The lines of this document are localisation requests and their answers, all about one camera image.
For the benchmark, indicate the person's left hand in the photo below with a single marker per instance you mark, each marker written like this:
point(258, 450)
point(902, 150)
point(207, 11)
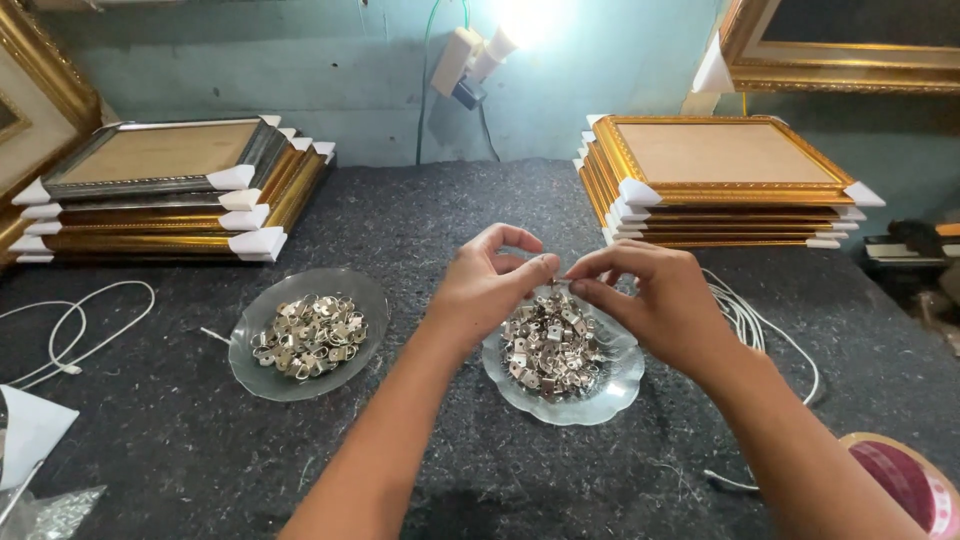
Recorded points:
point(480, 289)

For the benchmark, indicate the person's right hand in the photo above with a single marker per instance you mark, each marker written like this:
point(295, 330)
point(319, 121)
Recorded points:
point(664, 304)

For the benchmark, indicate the small metal hanger bracket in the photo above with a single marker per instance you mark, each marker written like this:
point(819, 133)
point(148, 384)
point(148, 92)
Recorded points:
point(559, 283)

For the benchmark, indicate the pile of metal brackets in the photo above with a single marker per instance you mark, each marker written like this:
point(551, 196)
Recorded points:
point(547, 349)

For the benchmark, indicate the scalloped clear glass plate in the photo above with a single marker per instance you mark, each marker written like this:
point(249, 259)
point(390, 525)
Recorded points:
point(592, 397)

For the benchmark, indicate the round clear glass plate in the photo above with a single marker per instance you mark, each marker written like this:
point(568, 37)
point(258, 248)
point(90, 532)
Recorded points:
point(315, 277)

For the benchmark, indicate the black plug adapter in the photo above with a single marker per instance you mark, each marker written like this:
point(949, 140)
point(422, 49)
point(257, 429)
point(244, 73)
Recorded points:
point(469, 93)

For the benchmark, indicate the white lamp socket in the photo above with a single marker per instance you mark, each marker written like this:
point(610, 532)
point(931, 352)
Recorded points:
point(491, 52)

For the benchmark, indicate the cluttered side shelf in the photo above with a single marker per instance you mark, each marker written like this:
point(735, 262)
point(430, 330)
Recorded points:
point(911, 240)

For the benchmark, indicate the glowing light bulb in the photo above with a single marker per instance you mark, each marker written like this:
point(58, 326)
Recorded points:
point(529, 19)

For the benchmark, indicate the brown packing tape roll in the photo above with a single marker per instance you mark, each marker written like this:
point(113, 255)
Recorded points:
point(900, 472)

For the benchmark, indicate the grey felt mat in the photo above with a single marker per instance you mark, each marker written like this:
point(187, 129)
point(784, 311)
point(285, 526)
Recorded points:
point(187, 457)

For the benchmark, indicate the white paper corner protector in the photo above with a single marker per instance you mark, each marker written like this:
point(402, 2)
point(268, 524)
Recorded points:
point(34, 431)

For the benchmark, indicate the clear plastic bag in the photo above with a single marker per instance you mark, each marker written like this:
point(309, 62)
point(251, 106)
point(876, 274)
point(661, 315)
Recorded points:
point(64, 514)

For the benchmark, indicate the thin metal tool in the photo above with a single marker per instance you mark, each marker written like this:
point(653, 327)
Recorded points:
point(19, 491)

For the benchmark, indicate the gold picture frame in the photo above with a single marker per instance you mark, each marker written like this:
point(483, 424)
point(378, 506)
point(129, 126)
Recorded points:
point(135, 242)
point(720, 154)
point(135, 220)
point(735, 233)
point(735, 242)
point(735, 212)
point(261, 257)
point(735, 223)

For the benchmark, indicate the large ornate gold frame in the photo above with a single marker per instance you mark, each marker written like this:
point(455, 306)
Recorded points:
point(840, 71)

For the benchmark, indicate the silver picture frame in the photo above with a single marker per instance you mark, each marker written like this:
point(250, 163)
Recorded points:
point(135, 201)
point(150, 154)

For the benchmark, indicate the large gold frame cream mat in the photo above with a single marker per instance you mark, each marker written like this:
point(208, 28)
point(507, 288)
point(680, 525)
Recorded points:
point(45, 75)

